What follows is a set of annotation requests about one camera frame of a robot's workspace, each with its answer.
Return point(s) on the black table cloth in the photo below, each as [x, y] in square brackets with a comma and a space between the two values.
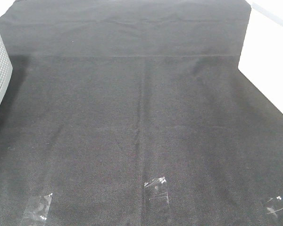
[106, 95]

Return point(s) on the middle clear tape piece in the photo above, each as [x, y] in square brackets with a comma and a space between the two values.
[155, 189]

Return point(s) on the clear tape piece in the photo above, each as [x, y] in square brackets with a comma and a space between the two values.
[155, 189]
[36, 211]
[273, 206]

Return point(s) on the cream slotted storage box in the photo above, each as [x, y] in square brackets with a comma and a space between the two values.
[261, 59]

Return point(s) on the left clear tape piece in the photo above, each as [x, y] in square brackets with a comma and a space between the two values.
[36, 211]

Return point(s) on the right clear tape piece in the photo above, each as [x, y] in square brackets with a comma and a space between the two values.
[273, 206]

